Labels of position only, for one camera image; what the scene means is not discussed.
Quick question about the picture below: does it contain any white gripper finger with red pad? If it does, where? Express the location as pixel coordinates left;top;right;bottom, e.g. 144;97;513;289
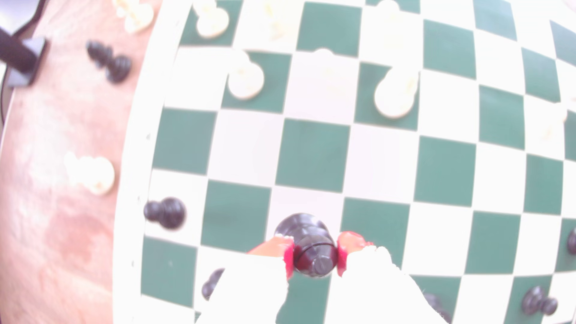
324;231;448;324
196;234;296;324

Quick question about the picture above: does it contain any black chess bishop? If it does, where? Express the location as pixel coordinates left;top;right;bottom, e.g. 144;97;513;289
274;213;339;278

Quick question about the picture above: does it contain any black chess pawn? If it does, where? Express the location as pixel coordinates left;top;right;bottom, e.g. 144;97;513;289
143;196;187;230
521;285;559;316
86;40;133;84
201;268;226;301

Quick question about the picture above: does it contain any white chess piece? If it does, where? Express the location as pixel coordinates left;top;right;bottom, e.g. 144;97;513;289
112;0;155;35
63;152;116;196

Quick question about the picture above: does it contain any white chess bishop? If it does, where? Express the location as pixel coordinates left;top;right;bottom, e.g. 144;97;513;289
373;67;420;119

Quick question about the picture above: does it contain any green and white chessboard mat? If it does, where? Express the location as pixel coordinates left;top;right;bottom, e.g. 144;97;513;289
112;0;576;324

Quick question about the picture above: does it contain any dark grey clamp object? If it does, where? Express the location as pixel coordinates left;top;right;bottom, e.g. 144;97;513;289
0;27;48;88

